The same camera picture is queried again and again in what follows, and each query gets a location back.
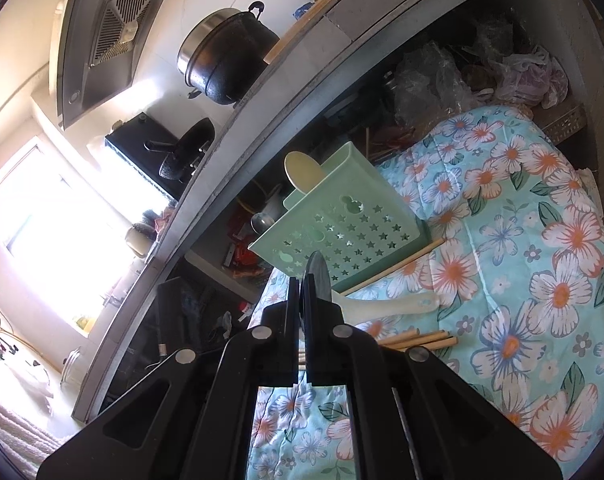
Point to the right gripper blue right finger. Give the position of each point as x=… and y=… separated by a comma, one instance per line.
x=412, y=416

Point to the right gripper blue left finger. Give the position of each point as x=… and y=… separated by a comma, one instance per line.
x=192, y=416

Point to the large steel spoon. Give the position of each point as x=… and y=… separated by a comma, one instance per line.
x=317, y=268

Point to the beige plastic ladle spoon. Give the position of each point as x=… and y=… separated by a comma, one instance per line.
x=303, y=172

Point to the wooden chopstick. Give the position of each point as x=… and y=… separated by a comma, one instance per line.
x=431, y=345
x=417, y=255
x=413, y=335

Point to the floral turquoise tablecloth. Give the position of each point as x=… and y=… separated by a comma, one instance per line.
x=520, y=278

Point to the green perforated utensil holder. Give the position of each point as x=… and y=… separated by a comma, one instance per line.
x=354, y=217

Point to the black frying pan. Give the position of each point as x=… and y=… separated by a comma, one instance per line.
x=182, y=157

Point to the black cooking pot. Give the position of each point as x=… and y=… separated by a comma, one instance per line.
x=225, y=53

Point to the range hood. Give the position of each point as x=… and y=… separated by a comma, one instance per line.
x=101, y=42

